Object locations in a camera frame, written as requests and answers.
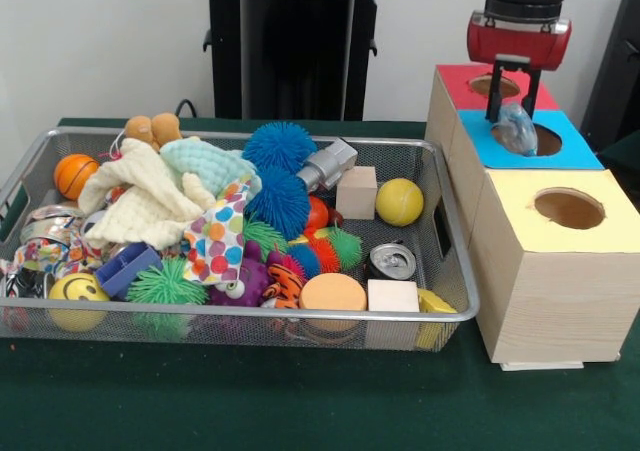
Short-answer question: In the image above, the polka dot cloth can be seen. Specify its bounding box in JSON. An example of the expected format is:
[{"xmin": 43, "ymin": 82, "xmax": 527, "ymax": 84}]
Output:
[{"xmin": 183, "ymin": 176, "xmax": 257, "ymax": 284}]

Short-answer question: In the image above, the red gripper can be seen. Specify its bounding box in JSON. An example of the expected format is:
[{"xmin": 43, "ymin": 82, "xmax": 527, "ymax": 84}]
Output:
[{"xmin": 466, "ymin": 11, "xmax": 573, "ymax": 122}]

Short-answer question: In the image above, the brown plush toy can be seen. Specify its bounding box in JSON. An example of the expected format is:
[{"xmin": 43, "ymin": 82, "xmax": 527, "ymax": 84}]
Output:
[{"xmin": 124, "ymin": 112, "xmax": 185, "ymax": 151}]

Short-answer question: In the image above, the cream knitted cloth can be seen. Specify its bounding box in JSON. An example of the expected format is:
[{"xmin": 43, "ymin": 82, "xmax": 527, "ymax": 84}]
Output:
[{"xmin": 77, "ymin": 138, "xmax": 216, "ymax": 252}]

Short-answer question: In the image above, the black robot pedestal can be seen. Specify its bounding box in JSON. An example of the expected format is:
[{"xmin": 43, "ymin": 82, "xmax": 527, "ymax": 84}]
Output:
[{"xmin": 193, "ymin": 0, "xmax": 403, "ymax": 122}]

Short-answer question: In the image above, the clear plastic packet blue label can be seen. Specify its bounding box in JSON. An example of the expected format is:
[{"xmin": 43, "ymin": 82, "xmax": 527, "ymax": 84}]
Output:
[{"xmin": 492, "ymin": 101, "xmax": 539, "ymax": 157}]

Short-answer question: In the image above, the black chair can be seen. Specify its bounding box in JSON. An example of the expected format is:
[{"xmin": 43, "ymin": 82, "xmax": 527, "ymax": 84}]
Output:
[{"xmin": 580, "ymin": 0, "xmax": 640, "ymax": 154}]

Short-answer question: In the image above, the wooden box with three holes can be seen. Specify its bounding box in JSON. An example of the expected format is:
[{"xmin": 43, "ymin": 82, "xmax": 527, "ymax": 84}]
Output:
[{"xmin": 425, "ymin": 64, "xmax": 640, "ymax": 372}]

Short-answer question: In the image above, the mint green knitted cloth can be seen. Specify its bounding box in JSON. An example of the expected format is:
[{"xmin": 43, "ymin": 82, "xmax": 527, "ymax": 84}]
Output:
[{"xmin": 158, "ymin": 137, "xmax": 262, "ymax": 198}]

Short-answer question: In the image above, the black cable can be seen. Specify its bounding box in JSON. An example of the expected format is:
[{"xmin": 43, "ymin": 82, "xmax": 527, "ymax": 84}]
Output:
[{"xmin": 174, "ymin": 98, "xmax": 201, "ymax": 120}]

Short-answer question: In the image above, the small orange basketball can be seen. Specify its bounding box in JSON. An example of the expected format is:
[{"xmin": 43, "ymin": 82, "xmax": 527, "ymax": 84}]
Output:
[{"xmin": 54, "ymin": 153, "xmax": 102, "ymax": 201}]

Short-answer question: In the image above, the green spiky ball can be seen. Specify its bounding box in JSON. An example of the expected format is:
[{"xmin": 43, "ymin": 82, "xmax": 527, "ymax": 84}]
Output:
[{"xmin": 125, "ymin": 258, "xmax": 209, "ymax": 334}]

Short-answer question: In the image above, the clear mesh bin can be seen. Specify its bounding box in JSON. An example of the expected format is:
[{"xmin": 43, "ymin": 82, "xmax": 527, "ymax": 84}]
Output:
[{"xmin": 0, "ymin": 126, "xmax": 481, "ymax": 352}]

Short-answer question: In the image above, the yellow smiley ball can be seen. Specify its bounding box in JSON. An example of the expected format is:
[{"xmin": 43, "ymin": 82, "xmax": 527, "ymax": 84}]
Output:
[{"xmin": 48, "ymin": 273, "xmax": 111, "ymax": 332}]

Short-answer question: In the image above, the plain yellow ball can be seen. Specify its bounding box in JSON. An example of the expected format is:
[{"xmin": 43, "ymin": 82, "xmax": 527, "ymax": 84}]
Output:
[{"xmin": 376, "ymin": 178, "xmax": 425, "ymax": 227}]

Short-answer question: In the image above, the purple spiky ball with eyes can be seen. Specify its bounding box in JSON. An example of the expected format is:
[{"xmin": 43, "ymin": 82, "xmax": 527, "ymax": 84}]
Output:
[{"xmin": 207, "ymin": 254, "xmax": 271, "ymax": 307}]

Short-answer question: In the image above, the blue fuzzy toy with eyes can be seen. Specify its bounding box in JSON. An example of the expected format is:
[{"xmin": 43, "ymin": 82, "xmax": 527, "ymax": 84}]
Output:
[{"xmin": 242, "ymin": 121, "xmax": 319, "ymax": 175}]

